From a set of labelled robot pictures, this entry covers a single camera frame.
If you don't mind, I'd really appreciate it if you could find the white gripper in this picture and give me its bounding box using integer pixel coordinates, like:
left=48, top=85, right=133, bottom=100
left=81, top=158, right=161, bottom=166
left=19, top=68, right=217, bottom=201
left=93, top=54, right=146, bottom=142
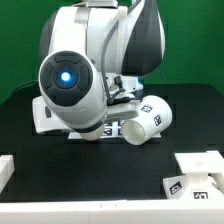
left=33, top=97, right=138, bottom=134

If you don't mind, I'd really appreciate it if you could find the white lamp base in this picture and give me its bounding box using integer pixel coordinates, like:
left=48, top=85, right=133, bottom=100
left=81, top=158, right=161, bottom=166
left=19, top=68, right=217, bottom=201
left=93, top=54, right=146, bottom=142
left=163, top=151, right=224, bottom=200

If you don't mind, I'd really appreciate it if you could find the white lamp bulb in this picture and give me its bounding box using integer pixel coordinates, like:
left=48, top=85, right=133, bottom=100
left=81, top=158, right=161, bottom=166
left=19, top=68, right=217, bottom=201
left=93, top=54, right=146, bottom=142
left=80, top=129, right=102, bottom=141

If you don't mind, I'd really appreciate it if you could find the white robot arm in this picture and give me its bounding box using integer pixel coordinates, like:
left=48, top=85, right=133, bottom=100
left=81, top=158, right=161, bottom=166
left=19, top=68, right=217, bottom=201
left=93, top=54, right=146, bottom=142
left=32, top=0, right=165, bottom=133

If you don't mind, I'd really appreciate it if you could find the white lamp shade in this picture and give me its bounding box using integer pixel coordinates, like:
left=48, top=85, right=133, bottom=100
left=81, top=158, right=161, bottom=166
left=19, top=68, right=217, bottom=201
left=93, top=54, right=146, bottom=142
left=121, top=95, right=172, bottom=145

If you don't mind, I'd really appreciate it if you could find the white marker plate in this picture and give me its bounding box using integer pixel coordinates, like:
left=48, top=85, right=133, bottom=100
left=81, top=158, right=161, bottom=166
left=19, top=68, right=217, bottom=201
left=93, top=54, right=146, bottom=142
left=69, top=119, right=161, bottom=141

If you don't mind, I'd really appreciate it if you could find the black cable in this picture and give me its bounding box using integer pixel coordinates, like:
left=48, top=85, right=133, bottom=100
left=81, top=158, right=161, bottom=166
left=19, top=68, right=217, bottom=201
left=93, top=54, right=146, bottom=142
left=12, top=79, right=39, bottom=96

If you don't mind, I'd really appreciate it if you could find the white left wall block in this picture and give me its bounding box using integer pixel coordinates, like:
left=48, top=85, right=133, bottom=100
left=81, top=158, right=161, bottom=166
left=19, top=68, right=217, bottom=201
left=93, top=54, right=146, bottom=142
left=0, top=155, right=15, bottom=193

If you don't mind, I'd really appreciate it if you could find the white wall block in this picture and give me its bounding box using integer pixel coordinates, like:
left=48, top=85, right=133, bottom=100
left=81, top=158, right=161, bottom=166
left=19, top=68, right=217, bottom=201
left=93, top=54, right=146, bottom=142
left=208, top=151, right=224, bottom=195
left=0, top=155, right=15, bottom=193

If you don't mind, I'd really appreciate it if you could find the white right wall block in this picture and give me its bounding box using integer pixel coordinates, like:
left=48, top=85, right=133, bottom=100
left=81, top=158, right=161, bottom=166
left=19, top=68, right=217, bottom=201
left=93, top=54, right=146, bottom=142
left=208, top=151, right=224, bottom=195

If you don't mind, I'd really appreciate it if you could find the white front wall bar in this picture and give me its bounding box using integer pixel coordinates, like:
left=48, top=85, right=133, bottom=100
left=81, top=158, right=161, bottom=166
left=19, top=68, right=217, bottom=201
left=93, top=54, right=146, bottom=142
left=0, top=200, right=224, bottom=224

